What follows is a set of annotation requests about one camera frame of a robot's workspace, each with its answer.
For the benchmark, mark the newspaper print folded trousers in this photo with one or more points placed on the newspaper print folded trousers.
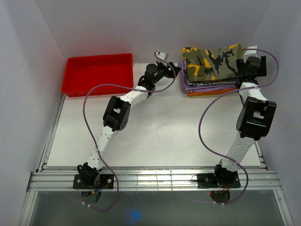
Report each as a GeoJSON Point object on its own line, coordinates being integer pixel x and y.
{"type": "Point", "coordinates": [210, 83]}

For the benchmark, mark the red plastic tray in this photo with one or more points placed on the red plastic tray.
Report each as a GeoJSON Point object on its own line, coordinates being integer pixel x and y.
{"type": "Point", "coordinates": [85, 72]}

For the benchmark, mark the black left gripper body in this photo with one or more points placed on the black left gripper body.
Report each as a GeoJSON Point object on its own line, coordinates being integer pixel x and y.
{"type": "Point", "coordinates": [163, 71]}

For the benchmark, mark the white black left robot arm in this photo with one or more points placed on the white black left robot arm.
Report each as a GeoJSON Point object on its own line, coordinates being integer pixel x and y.
{"type": "Point", "coordinates": [116, 117]}

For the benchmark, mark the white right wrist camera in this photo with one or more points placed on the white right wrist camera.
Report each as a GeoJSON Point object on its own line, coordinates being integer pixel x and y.
{"type": "Point", "coordinates": [250, 51]}

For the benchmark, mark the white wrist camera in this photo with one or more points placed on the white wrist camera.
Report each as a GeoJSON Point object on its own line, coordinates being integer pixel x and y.
{"type": "Point", "coordinates": [162, 56]}
{"type": "Point", "coordinates": [250, 51]}

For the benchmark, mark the camouflage yellow green trousers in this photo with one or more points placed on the camouflage yellow green trousers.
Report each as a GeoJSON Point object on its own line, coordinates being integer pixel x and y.
{"type": "Point", "coordinates": [212, 64]}

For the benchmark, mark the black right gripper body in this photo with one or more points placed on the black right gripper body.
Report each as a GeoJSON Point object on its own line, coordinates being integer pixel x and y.
{"type": "Point", "coordinates": [240, 64]}

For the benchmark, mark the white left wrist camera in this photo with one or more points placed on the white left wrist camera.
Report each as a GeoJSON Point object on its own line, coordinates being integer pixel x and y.
{"type": "Point", "coordinates": [162, 56]}

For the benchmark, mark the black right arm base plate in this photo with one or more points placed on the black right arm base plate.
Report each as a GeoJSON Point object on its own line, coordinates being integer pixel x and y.
{"type": "Point", "coordinates": [210, 180]}

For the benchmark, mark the aluminium frame rail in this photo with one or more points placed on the aluminium frame rail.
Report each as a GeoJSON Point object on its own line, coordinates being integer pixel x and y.
{"type": "Point", "coordinates": [152, 179]}

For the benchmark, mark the purple folded trousers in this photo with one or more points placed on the purple folded trousers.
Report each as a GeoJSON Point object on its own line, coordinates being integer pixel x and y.
{"type": "Point", "coordinates": [198, 89]}

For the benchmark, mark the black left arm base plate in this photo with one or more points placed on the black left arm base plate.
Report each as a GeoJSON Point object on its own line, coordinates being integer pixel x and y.
{"type": "Point", "coordinates": [104, 181]}

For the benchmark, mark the orange folded trousers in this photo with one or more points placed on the orange folded trousers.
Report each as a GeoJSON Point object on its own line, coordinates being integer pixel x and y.
{"type": "Point", "coordinates": [206, 93]}

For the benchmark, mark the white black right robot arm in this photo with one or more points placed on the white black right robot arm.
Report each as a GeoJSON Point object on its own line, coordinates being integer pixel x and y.
{"type": "Point", "coordinates": [254, 120]}

